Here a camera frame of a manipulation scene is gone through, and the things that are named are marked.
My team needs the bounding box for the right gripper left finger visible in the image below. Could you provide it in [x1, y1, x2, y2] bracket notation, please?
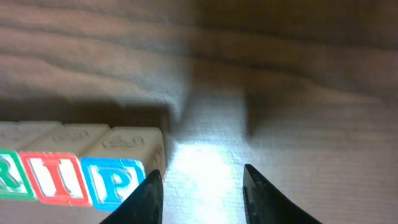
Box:
[99, 169, 164, 224]

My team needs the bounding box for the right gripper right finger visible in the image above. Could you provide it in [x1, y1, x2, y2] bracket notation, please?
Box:
[243, 164, 320, 224]

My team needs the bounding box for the blue P block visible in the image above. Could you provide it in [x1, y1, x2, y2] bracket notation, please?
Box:
[80, 127, 166, 212]

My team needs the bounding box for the red I block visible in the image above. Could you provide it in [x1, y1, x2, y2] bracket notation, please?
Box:
[19, 124, 109, 207]

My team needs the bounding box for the green R block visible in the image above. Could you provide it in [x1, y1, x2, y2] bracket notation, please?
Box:
[0, 120, 63, 202]

